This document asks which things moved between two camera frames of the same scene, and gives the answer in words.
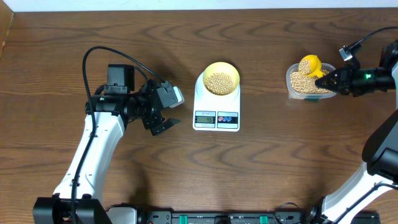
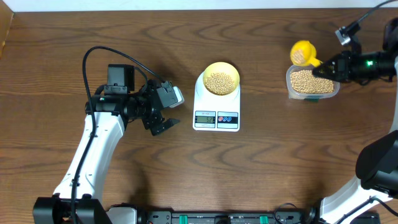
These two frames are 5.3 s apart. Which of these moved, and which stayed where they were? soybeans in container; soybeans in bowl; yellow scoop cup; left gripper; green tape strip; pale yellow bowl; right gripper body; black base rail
Moved: right gripper body; yellow scoop cup
Stayed: soybeans in bowl; soybeans in container; left gripper; pale yellow bowl; green tape strip; black base rail
